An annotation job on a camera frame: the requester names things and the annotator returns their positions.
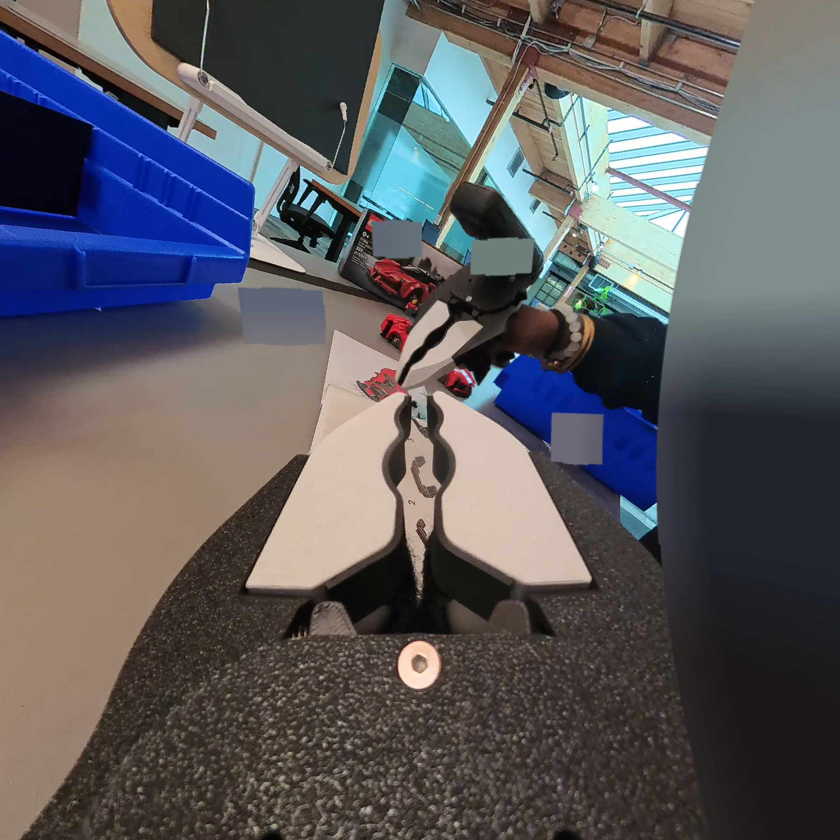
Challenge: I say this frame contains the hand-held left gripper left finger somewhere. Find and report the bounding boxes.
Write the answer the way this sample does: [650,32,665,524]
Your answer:
[246,394,412,597]

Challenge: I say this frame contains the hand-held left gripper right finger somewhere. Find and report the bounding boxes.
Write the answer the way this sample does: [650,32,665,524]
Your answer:
[428,392,593,598]

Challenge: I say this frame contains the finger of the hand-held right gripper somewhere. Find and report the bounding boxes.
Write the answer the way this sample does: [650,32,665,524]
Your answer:
[403,308,508,395]
[399,295,462,388]

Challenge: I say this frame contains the red lego car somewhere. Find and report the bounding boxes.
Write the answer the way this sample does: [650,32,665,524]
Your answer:
[381,314,475,399]

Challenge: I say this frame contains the lego instruction booklet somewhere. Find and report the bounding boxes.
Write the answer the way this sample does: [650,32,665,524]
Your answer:
[308,330,437,567]

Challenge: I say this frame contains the blue plastic storage bin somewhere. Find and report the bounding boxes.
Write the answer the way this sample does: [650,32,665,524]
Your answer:
[492,354,659,511]
[0,29,257,320]

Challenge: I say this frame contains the lego set cardboard box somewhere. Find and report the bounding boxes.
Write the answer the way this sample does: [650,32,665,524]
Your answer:
[338,209,462,311]

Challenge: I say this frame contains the person's right hand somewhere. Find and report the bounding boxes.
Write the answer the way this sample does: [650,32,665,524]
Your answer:
[502,305,567,367]

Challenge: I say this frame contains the black office chair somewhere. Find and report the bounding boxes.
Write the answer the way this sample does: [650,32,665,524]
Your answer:
[277,168,330,249]

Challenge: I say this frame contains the grey-top side desk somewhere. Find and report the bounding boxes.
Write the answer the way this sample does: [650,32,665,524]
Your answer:
[0,7,217,140]

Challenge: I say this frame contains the white bead bracelet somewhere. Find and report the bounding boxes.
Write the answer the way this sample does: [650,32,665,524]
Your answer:
[554,307,586,368]

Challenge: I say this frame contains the gold bangle bracelets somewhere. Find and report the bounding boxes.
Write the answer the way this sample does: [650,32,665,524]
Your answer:
[546,315,597,374]

